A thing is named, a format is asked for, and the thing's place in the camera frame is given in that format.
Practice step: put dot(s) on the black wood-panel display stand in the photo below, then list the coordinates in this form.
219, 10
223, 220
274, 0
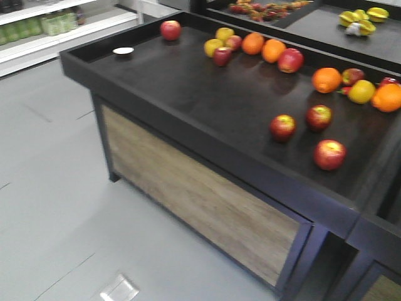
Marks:
195, 137

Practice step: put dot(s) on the red-yellow apple front left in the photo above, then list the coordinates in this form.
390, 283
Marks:
282, 128

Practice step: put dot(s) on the red-yellow apple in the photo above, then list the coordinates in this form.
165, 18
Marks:
282, 128
318, 118

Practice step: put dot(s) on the dark red apple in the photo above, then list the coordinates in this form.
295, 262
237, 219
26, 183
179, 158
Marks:
222, 56

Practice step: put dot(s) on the yellow apple front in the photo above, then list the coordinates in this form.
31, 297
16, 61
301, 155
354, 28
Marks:
211, 45

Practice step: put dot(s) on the small pinkish red apple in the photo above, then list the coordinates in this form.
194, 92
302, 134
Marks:
234, 43

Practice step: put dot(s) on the orange left of pair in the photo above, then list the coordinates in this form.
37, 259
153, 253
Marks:
253, 43

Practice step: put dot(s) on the orange of pair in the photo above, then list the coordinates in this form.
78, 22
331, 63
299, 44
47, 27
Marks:
253, 43
272, 50

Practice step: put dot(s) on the yellow apple back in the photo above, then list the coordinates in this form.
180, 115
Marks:
223, 33

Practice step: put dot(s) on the red-yellow apple front middle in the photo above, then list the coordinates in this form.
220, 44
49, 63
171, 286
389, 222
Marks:
318, 118

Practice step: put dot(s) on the lone red apple far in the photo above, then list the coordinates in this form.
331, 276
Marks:
170, 30

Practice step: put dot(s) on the orange right of pair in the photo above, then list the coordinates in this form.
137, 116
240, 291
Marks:
272, 50

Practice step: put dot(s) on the large pink-red apple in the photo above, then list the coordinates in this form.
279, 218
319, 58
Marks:
291, 60

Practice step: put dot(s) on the small white dish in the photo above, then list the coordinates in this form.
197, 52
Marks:
123, 52

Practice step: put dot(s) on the red apple front right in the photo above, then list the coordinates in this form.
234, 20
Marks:
329, 154

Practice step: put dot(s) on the orange near peppers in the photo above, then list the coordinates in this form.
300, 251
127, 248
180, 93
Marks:
326, 80

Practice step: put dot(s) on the red chili pepper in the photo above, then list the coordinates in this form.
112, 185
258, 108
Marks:
344, 90

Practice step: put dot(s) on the metal floor socket plate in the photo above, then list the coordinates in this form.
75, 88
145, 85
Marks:
119, 289

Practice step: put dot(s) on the red apple behind orange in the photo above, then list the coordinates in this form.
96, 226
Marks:
351, 75

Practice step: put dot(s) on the yellow apple near peppers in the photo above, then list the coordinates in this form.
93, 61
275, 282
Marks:
361, 92

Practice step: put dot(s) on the orange at tray edge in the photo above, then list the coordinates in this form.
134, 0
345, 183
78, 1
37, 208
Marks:
387, 98

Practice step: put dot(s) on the white garlic bulb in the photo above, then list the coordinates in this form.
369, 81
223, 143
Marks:
354, 29

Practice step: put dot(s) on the red bell pepper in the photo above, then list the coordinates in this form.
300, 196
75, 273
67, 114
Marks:
387, 81

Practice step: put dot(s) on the white store shelf unit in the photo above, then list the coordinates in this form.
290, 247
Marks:
102, 18

